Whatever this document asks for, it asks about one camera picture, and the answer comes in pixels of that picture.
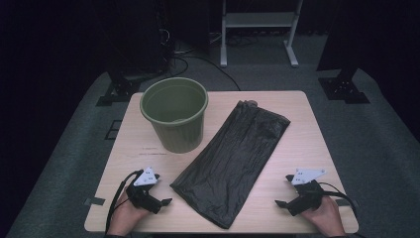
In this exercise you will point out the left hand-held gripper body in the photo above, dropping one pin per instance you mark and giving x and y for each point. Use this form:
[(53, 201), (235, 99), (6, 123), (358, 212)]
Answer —
[(142, 195)]

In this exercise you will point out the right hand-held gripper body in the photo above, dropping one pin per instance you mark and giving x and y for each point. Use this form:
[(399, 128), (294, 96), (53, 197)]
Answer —
[(307, 195)]

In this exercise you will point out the green plastic bin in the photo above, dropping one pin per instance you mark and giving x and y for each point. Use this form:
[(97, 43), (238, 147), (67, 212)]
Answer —
[(178, 139)]

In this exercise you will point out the black garbage bag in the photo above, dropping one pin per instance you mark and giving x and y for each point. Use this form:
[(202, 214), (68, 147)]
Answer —
[(231, 155)]

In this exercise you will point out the person's left hand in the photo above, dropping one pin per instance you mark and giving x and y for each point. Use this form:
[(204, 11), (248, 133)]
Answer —
[(124, 218)]

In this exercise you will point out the person's right hand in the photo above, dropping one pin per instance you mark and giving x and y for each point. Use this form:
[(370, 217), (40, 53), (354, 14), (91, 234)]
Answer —
[(327, 218)]

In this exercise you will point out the grey tape piece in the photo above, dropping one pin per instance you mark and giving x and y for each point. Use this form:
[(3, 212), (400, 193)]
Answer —
[(346, 202), (95, 201)]

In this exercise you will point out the black stand base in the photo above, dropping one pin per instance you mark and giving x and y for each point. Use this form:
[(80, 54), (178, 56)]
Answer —
[(120, 89), (343, 89)]

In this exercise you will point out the dark cabinet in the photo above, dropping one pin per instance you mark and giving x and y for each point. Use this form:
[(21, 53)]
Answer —
[(142, 36)]

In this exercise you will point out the white metal stand frame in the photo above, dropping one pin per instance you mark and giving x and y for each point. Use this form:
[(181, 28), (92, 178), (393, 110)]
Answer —
[(259, 20)]

